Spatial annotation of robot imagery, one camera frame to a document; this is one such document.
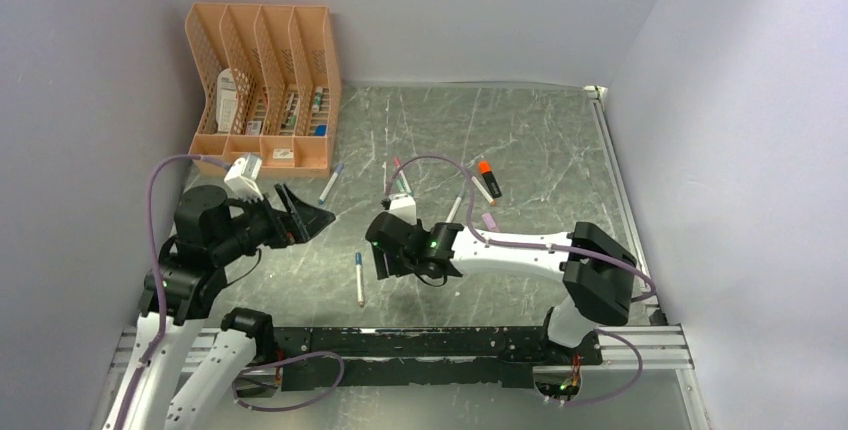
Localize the white pen grey cap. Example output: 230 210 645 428
445 193 464 223

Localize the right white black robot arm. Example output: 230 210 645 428
365 212 636 364

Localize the white pen orange tip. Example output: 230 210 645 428
355 252 365 308

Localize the white paper packet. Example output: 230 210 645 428
215 68 238 133

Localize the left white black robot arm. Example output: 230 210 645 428
104 184 336 429

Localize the black orange highlighter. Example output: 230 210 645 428
478 160 502 200

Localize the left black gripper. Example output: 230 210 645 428
213 179 336 263

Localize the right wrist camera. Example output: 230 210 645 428
382 193 418 225

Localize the aluminium rail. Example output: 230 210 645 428
584 85 693 370

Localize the white pen orange cap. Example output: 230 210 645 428
471 175 496 206

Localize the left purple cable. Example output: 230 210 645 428
109 153 234 430

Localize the purple pink highlighter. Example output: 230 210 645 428
481 212 500 232

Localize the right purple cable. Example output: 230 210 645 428
384 155 658 408

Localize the orange plastic file organizer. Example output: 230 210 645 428
185 3 343 178

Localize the white pen blue cap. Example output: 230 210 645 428
318 163 344 205

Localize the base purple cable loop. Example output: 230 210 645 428
231 350 346 414

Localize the black base frame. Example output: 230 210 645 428
237 326 602 396

